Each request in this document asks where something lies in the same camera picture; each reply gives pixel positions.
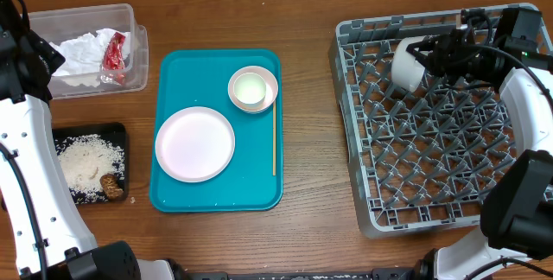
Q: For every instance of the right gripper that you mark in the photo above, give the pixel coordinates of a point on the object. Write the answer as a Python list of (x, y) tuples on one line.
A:
[(439, 47)]

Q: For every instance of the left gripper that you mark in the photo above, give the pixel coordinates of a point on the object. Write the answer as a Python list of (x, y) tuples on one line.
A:
[(44, 49)]

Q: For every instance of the grey bowl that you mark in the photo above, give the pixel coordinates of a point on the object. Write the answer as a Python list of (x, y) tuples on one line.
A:
[(406, 71)]

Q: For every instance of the white napkin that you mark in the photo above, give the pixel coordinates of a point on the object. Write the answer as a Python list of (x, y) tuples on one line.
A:
[(83, 57)]

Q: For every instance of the red snack wrapper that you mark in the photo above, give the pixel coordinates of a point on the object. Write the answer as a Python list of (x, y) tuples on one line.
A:
[(113, 61)]

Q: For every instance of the rice leftovers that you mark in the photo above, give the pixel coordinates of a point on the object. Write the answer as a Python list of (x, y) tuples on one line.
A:
[(84, 160)]

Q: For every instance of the brown food piece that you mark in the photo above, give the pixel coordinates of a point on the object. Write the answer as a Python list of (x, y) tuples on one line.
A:
[(110, 187)]

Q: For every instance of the pink plate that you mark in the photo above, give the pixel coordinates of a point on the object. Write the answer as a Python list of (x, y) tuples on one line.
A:
[(195, 144)]

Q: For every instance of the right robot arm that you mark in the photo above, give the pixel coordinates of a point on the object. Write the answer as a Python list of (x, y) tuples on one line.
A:
[(515, 222)]

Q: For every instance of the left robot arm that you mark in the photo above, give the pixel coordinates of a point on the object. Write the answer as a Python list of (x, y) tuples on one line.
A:
[(52, 240)]

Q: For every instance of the grey dishwasher rack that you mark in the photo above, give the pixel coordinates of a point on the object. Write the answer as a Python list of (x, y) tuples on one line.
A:
[(424, 160)]

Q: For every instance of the clear plastic bin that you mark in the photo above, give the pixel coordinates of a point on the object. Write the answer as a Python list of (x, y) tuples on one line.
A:
[(60, 25)]

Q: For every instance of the black tray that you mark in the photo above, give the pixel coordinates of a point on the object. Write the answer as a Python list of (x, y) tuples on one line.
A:
[(112, 132)]

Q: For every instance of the teal serving tray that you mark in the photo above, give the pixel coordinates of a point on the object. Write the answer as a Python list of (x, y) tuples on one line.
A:
[(200, 78)]

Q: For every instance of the pink bowl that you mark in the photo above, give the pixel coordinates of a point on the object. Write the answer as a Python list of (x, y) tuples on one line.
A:
[(272, 88)]

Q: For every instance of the cream paper cup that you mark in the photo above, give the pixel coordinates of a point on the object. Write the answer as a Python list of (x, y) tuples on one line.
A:
[(249, 89)]

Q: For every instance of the wooden chopstick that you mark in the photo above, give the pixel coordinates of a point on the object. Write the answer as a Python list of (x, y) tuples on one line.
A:
[(274, 139)]

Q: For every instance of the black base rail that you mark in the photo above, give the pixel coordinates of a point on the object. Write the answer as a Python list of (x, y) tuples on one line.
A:
[(399, 273)]

